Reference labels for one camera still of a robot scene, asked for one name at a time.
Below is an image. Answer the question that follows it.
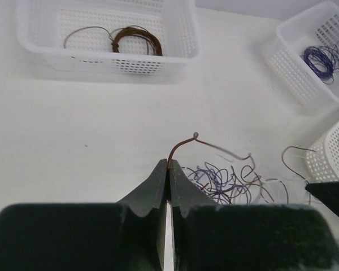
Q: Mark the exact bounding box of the white round-hole basket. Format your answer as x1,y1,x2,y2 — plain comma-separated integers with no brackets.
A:
305,121,339,182

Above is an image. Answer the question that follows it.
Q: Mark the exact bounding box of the white rectangular basket left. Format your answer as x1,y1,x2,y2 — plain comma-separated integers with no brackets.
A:
16,1,201,76

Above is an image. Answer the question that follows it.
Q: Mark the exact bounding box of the brown coiled wire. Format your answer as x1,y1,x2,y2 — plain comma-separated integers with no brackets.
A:
110,25,163,56

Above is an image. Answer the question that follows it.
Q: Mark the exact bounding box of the purple wire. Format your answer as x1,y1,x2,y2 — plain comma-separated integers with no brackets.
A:
303,36,339,84
186,162,260,206

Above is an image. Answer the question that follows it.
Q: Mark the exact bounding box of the brown wire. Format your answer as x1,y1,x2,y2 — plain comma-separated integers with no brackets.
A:
63,26,114,49
110,25,163,56
167,132,317,204

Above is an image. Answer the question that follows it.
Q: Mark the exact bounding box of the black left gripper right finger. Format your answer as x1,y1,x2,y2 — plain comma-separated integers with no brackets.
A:
168,160,339,270

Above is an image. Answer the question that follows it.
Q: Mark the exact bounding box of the white rectangular basket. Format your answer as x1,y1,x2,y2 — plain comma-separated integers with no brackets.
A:
268,2,339,108
16,1,201,76

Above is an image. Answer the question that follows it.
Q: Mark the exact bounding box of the purple coiled wire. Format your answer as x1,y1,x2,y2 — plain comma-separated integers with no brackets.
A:
303,36,339,84

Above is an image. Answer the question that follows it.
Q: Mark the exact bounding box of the white rectangular basket right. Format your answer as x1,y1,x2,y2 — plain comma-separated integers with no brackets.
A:
268,2,339,108

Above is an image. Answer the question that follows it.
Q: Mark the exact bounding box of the loose brown wire in basket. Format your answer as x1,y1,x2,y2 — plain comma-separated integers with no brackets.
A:
63,26,114,49

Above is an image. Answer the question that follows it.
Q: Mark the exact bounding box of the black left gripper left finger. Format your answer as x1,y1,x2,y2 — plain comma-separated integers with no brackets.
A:
0,159,167,270

